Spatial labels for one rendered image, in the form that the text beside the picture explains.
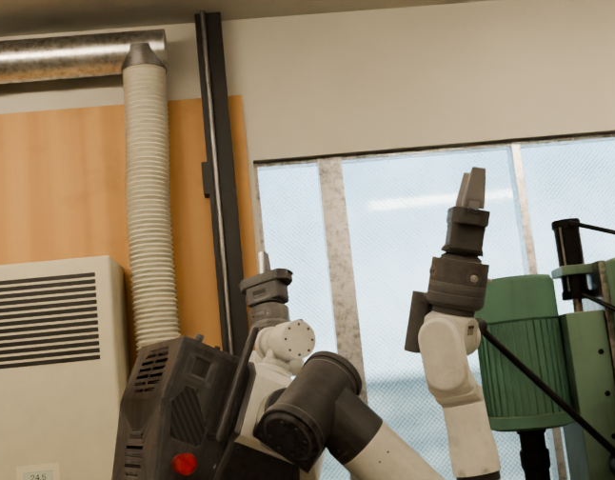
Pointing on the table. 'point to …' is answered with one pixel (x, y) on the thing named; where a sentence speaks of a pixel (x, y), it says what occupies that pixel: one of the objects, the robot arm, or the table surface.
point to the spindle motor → (542, 328)
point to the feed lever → (563, 406)
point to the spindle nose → (534, 455)
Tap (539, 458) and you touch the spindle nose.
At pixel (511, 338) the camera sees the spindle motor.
